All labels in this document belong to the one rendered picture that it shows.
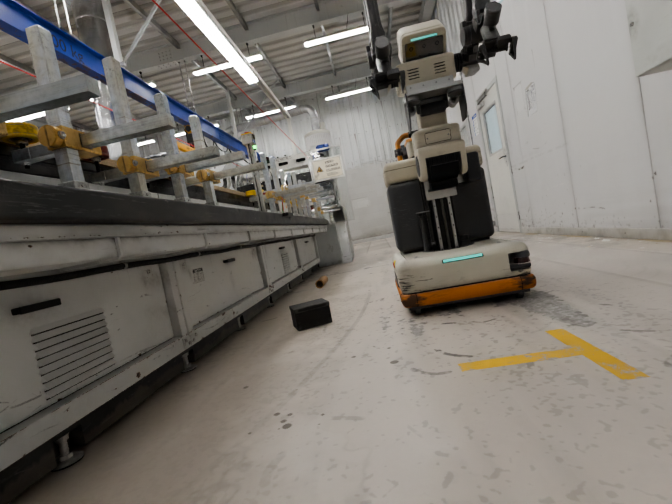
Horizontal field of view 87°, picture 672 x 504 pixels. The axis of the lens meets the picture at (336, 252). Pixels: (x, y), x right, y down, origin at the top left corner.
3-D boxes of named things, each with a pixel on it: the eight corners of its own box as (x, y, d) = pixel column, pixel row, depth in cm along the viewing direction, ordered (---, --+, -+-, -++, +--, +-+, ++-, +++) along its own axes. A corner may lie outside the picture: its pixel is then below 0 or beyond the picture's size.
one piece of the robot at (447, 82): (406, 136, 178) (399, 92, 177) (463, 123, 175) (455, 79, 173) (409, 127, 162) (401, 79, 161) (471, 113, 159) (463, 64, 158)
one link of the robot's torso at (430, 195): (425, 201, 197) (417, 156, 195) (477, 191, 193) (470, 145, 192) (433, 197, 170) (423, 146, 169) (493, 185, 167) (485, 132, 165)
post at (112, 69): (152, 210, 114) (119, 59, 112) (145, 209, 111) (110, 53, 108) (142, 212, 115) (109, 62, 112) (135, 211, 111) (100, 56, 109)
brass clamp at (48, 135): (104, 154, 96) (100, 136, 96) (60, 143, 82) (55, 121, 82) (84, 159, 97) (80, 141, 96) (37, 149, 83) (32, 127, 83)
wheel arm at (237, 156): (246, 161, 139) (244, 150, 139) (243, 160, 136) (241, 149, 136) (145, 184, 145) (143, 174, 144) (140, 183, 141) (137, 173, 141)
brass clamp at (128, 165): (161, 176, 121) (158, 161, 120) (135, 170, 107) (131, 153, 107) (145, 179, 121) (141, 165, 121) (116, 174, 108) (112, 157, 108)
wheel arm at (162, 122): (177, 131, 90) (173, 114, 90) (169, 128, 86) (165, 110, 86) (26, 168, 95) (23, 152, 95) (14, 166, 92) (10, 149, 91)
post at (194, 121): (220, 220, 164) (198, 115, 162) (217, 220, 161) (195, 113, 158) (213, 221, 164) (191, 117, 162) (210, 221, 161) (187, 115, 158)
